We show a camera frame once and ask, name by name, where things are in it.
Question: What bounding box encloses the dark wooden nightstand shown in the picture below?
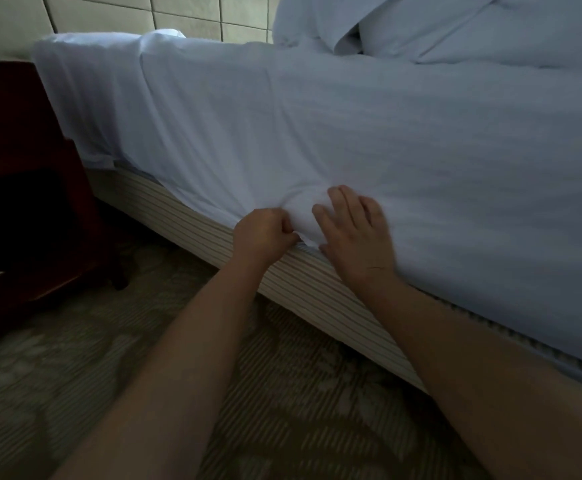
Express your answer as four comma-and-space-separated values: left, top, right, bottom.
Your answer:
0, 59, 132, 343

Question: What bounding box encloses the white duvet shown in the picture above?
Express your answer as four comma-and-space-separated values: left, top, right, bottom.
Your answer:
271, 0, 582, 69

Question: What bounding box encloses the person's left forearm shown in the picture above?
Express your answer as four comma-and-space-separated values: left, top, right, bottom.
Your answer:
51, 257, 272, 480

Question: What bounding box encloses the beige padded headboard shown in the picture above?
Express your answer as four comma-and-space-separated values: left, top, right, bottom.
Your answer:
0, 0, 284, 62

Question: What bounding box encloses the person's right hand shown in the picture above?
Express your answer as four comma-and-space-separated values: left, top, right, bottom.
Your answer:
310, 185, 400, 292

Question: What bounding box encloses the white bed sheet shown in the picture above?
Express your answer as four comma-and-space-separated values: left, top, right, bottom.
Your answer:
31, 31, 582, 374

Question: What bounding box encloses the person's left hand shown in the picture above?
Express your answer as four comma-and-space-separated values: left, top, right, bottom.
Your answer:
231, 207, 303, 272

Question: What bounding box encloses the person's right forearm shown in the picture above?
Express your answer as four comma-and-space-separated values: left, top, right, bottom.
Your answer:
366, 277, 582, 480

